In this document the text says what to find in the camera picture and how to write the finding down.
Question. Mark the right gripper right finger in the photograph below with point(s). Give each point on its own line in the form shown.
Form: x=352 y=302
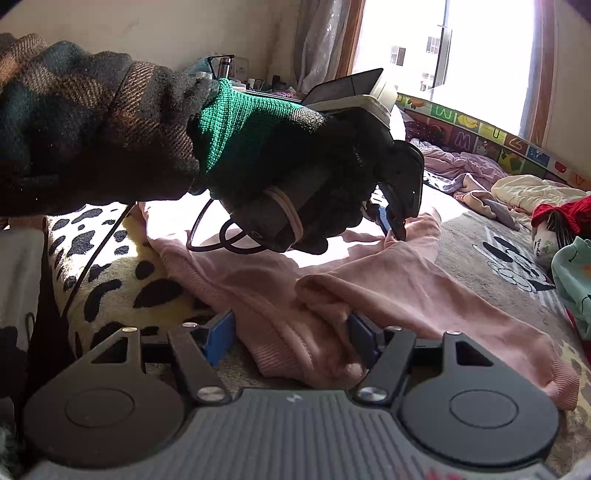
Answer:
x=386 y=355

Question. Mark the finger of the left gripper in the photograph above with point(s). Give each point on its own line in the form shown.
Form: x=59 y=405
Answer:
x=395 y=212
x=383 y=220

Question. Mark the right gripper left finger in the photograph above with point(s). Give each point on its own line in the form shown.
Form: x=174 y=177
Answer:
x=196 y=350

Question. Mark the pink sweatshirt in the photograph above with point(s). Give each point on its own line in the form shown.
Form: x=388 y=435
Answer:
x=292 y=315

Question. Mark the plaid sleeved left forearm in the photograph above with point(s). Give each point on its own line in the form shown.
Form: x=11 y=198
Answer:
x=80 y=128

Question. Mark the black green gloved left hand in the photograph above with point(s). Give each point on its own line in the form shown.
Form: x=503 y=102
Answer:
x=246 y=144

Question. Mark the lilac crumpled sheet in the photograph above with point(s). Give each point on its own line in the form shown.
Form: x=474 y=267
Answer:
x=451 y=164

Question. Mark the purple cream small garment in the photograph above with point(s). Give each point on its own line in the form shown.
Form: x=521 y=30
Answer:
x=474 y=195

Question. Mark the colourful alphabet foam mat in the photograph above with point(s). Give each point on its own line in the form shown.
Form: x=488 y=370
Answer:
x=456 y=131

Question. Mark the mickey mouse bed blanket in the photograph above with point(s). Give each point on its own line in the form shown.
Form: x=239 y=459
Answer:
x=105 y=274

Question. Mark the cream quilt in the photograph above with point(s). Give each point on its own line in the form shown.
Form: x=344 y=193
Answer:
x=526 y=192

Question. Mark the sheer window curtain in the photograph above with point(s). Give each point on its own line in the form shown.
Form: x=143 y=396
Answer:
x=321 y=28

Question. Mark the cluttered side shelf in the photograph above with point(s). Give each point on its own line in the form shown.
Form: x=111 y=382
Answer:
x=236 y=70

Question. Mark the teal lion print sweater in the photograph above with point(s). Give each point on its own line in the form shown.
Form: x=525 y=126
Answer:
x=571 y=273

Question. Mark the red knitted garment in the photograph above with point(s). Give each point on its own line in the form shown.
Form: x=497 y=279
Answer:
x=575 y=215

